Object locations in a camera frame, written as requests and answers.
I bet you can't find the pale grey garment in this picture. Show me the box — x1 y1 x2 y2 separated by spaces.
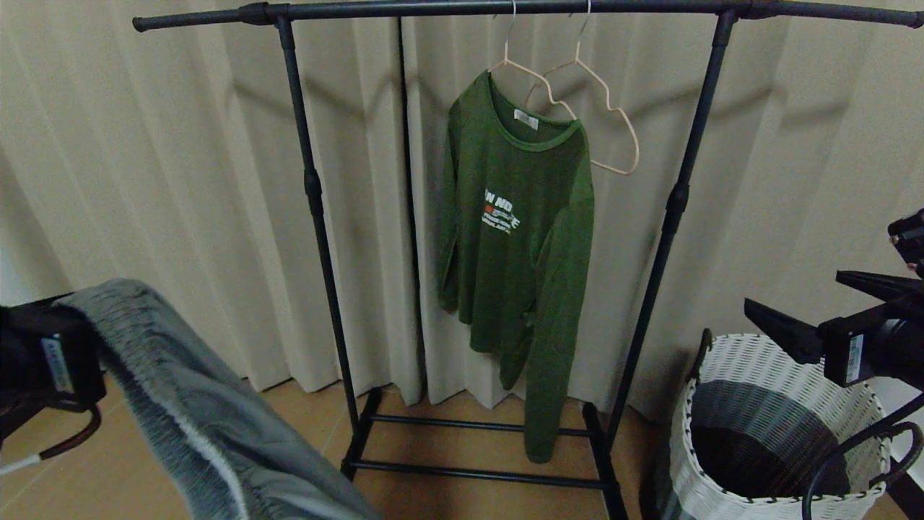
54 278 383 520

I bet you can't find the pink clothes hanger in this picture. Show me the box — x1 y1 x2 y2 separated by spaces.
489 0 580 124
526 0 641 176

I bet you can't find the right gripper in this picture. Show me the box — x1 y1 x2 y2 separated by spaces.
744 271 924 389

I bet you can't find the green printed shirt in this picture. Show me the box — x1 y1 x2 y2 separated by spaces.
437 70 596 464

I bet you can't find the white laundry basket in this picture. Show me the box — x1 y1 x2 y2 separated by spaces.
668 329 924 520

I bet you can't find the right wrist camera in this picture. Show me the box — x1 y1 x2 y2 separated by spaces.
887 209 924 280

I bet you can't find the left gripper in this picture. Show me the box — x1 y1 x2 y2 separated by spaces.
0 294 108 443

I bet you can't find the black clothes rack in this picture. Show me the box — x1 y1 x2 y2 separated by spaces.
132 0 924 520

